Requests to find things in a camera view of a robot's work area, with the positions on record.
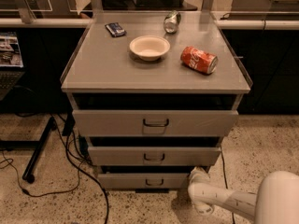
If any white tan gripper body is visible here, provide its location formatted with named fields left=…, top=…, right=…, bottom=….
left=189, top=167, right=210, bottom=184

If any grey bottom drawer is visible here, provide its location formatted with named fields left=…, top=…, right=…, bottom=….
left=98, top=173, right=192, bottom=189

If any grey drawer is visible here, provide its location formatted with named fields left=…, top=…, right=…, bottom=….
left=98, top=173, right=192, bottom=189
left=73, top=110, right=238, bottom=137
left=88, top=147, right=221, bottom=166

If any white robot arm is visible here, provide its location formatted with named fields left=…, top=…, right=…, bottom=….
left=188, top=168, right=299, bottom=224

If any grey drawer cabinet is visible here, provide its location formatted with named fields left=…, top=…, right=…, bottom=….
left=60, top=10, right=254, bottom=194

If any grey middle drawer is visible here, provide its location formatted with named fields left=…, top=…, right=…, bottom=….
left=88, top=147, right=221, bottom=166

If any grey top drawer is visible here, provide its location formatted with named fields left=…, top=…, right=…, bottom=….
left=73, top=110, right=238, bottom=137

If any red cola can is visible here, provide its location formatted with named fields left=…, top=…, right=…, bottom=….
left=180, top=46, right=218, bottom=75

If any white paper bowl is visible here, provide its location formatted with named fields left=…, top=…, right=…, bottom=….
left=129, top=35, right=170, bottom=62

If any green silver soda can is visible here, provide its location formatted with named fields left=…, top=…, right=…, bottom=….
left=164, top=10, right=181, bottom=34

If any blue snack packet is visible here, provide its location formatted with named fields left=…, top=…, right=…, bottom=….
left=105, top=22, right=126, bottom=37

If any black stand leg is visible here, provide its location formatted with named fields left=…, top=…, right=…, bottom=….
left=0, top=117, right=57, bottom=184

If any black laptop on left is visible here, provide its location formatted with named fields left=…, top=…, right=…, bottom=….
left=0, top=32, right=25, bottom=100

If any black cable on right floor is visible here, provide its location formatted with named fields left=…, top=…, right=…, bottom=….
left=220, top=147, right=236, bottom=224

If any black cable on floor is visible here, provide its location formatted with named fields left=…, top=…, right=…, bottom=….
left=220, top=147, right=236, bottom=224
left=0, top=113, right=110, bottom=224

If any black cable on left floor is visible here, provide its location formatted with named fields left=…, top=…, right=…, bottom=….
left=0, top=113, right=110, bottom=224

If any white horizontal rail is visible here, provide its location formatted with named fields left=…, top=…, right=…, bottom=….
left=0, top=18, right=299, bottom=31

